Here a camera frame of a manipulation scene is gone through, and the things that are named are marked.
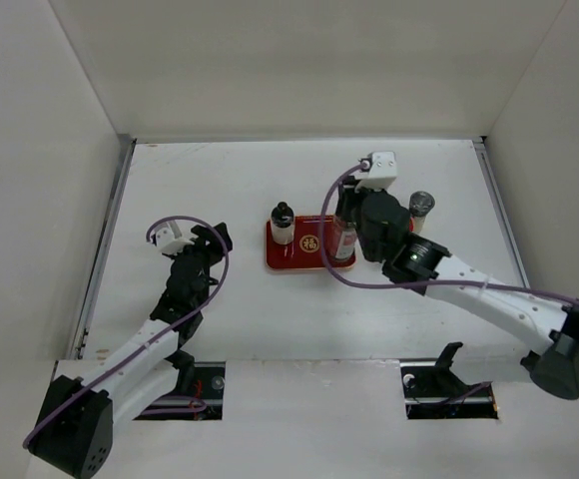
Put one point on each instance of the grey lid spice jar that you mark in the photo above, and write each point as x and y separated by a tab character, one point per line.
421	203

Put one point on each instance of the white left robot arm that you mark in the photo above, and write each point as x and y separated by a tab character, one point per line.
75	428

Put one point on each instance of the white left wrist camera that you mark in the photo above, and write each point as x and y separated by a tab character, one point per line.
168	238

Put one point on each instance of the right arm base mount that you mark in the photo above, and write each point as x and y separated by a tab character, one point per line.
432	391

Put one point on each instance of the red lacquer tray gold rim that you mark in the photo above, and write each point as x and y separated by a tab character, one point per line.
303	254

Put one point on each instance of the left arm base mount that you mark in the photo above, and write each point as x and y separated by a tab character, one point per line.
198	394

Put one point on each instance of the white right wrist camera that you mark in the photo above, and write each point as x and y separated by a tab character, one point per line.
380	171

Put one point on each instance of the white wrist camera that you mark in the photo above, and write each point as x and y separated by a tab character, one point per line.
380	171
168	238

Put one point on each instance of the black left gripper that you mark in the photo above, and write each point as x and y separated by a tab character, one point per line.
205	242

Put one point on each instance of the black cap clear bottle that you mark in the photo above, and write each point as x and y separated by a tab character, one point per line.
282	222

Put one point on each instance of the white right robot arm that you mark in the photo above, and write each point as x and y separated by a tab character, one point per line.
547	323

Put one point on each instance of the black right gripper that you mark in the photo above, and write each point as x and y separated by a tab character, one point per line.
349	197

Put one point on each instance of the dark red sauce bottle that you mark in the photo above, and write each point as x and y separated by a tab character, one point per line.
342	239

